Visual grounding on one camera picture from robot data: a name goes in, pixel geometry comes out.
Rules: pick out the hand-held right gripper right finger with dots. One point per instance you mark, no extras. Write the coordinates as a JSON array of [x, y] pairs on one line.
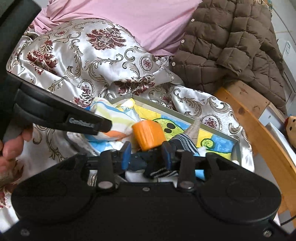
[[167, 157]]

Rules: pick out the wooden bed frame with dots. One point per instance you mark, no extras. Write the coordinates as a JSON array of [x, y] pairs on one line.
[[266, 148]]

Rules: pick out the tan plush toy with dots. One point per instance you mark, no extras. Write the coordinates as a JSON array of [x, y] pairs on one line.
[[291, 132]]

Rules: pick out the grey tray with cartoon picture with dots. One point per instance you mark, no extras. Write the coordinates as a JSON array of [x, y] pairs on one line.
[[219, 143]]

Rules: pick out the pastel striped sock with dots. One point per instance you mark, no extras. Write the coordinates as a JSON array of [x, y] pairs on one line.
[[115, 113]]

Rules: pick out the black white striped sock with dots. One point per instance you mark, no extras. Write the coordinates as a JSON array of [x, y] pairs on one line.
[[185, 143]]

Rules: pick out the pink cloth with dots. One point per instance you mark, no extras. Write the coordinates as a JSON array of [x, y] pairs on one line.
[[138, 20]]

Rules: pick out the person's left hand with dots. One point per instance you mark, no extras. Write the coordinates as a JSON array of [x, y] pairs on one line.
[[11, 150]]

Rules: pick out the orange cylinder block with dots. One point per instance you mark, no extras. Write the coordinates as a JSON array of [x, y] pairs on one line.
[[148, 134]]

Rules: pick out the floral satin bedspread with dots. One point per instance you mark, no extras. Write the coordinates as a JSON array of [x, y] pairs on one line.
[[92, 58]]

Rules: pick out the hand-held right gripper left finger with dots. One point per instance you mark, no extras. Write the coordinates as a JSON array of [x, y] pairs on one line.
[[126, 157]]

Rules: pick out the brown quilted jacket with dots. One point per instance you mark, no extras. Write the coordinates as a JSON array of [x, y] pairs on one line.
[[231, 46]]

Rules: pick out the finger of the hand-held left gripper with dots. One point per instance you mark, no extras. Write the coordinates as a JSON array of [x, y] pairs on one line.
[[103, 125]]

